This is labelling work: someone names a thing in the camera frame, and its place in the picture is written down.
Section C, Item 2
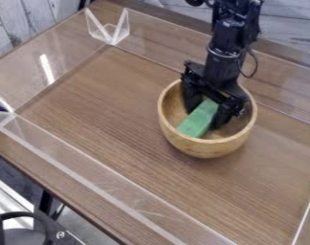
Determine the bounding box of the black table leg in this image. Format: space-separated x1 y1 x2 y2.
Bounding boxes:
39 190 52 215

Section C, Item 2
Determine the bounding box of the green rectangular block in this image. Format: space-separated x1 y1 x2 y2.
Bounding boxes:
176 99 218 138

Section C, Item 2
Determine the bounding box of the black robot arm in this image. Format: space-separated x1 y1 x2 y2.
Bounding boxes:
180 0 263 129

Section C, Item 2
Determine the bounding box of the grey metal base plate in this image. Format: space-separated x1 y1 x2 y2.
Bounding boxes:
0 212 84 245

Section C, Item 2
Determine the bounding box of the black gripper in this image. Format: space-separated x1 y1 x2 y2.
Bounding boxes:
180 48 250 129

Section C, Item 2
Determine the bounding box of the brown wooden bowl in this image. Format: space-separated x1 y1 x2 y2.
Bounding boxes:
156 79 259 159

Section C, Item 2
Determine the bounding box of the clear acrylic tray wall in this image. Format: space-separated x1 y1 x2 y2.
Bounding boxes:
0 2 310 245

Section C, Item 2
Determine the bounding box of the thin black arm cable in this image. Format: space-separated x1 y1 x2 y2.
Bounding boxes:
235 46 259 79

